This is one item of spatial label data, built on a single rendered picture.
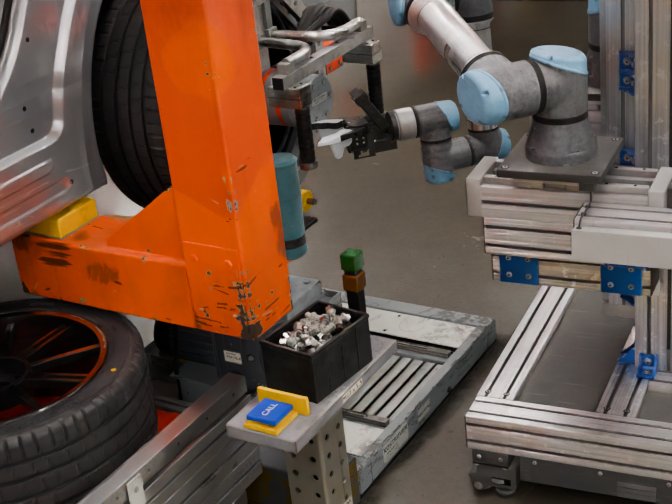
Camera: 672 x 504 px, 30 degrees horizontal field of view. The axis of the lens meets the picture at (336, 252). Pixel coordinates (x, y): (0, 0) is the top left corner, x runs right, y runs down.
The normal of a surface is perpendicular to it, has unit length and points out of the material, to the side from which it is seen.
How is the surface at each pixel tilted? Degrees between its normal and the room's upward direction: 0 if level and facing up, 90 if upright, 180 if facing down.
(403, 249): 0
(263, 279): 90
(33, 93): 90
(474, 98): 92
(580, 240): 90
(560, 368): 0
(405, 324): 0
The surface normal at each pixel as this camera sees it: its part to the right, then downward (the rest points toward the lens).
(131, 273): -0.50, 0.42
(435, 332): -0.11, -0.90
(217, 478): 0.86, 0.14
